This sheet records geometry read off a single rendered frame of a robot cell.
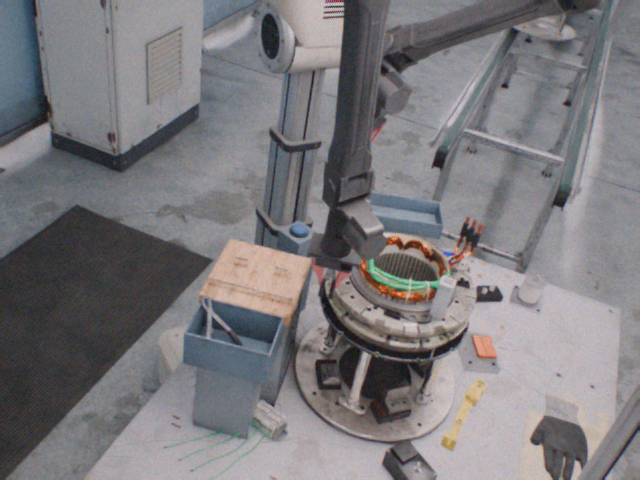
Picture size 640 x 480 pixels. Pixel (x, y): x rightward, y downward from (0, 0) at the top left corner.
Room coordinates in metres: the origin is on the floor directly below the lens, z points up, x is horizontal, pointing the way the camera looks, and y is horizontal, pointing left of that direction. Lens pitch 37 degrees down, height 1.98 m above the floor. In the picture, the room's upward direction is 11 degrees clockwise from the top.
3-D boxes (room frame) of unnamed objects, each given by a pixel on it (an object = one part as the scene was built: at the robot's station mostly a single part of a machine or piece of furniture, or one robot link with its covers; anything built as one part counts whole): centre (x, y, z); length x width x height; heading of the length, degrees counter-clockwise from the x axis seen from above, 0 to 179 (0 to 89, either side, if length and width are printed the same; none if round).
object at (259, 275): (1.06, 0.12, 1.05); 0.20 x 0.19 x 0.02; 174
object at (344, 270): (1.00, -0.03, 1.17); 0.07 x 0.07 x 0.09; 88
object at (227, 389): (0.91, 0.13, 0.92); 0.17 x 0.11 x 0.28; 84
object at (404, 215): (1.42, -0.17, 0.92); 0.25 x 0.11 x 0.28; 93
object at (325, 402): (1.11, -0.19, 0.80); 0.39 x 0.39 x 0.01
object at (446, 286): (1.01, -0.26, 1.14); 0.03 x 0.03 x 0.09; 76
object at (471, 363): (1.24, -0.45, 0.79); 0.12 x 0.09 x 0.02; 9
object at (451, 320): (1.11, -0.19, 1.09); 0.32 x 0.32 x 0.01
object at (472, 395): (1.04, -0.40, 0.80); 0.22 x 0.04 x 0.03; 157
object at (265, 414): (0.91, 0.04, 0.80); 0.10 x 0.05 x 0.04; 58
